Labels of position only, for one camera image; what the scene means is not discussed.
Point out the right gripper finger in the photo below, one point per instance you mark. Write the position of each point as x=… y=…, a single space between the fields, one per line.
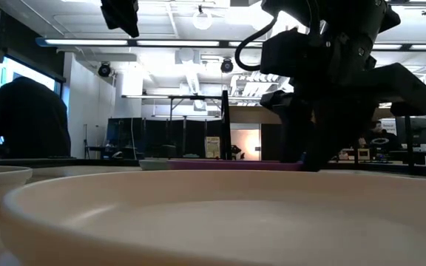
x=296 y=133
x=335 y=136

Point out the purple plate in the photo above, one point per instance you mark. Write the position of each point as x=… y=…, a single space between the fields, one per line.
x=231 y=165

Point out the peach plate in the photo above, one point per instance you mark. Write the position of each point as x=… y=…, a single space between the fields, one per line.
x=213 y=221

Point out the teal plate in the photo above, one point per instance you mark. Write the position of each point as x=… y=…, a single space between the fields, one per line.
x=153 y=164

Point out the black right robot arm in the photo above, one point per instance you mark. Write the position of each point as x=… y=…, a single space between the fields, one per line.
x=346 y=14

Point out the long ceiling light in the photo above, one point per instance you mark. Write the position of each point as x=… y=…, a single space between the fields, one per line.
x=412 y=47
x=124 y=42

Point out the person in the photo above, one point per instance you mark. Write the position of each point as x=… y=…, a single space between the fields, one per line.
x=24 y=118
x=379 y=140

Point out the background desk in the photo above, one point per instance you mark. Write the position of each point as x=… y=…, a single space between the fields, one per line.
x=383 y=157

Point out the black round hanging speaker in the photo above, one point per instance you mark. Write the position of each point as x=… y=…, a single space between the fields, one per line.
x=226 y=65
x=104 y=69

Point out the white round ceiling lamp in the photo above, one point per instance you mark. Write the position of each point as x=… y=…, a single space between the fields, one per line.
x=202 y=19

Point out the dark background monitor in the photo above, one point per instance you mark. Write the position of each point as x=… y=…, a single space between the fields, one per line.
x=416 y=131

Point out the yellow poster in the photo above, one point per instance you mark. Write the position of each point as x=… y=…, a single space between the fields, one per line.
x=212 y=147

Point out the black partition panels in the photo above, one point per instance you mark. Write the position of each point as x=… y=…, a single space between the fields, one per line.
x=154 y=136

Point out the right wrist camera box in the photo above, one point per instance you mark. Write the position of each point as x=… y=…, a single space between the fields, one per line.
x=285 y=53

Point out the wooden shelf black metal frame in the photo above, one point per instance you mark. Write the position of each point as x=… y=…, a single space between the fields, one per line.
x=226 y=125

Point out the background metal table frame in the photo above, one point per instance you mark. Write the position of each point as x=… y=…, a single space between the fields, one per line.
x=161 y=97

